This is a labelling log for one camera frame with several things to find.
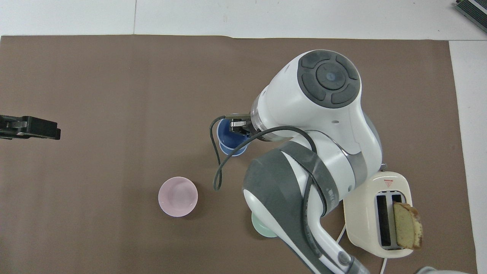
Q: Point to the blue cup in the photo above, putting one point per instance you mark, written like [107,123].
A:
[225,140]

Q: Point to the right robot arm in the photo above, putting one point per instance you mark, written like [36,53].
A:
[304,114]

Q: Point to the cream toaster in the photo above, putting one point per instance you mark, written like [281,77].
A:
[361,220]

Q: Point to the dark ribbed device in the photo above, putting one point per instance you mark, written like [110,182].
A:
[473,11]

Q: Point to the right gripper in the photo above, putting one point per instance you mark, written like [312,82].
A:
[249,128]

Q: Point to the mint green cup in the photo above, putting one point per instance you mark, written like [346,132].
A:
[260,228]

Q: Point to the slice of bread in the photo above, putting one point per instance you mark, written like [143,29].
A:
[406,228]

